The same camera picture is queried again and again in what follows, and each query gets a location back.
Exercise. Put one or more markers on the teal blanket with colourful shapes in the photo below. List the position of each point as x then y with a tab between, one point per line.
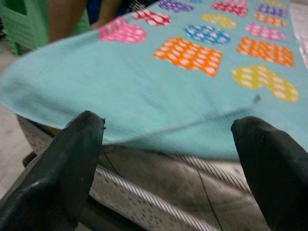
134	96

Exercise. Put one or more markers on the green plastic stool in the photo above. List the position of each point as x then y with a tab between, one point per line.
21	24

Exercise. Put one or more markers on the person in white shirt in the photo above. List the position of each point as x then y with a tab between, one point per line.
65	19

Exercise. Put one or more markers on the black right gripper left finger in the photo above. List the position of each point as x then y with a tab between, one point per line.
53	183

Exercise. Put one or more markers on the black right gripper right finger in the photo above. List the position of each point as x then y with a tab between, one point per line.
274	178

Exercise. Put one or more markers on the grey quilted mattress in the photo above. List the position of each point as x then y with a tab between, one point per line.
168	187

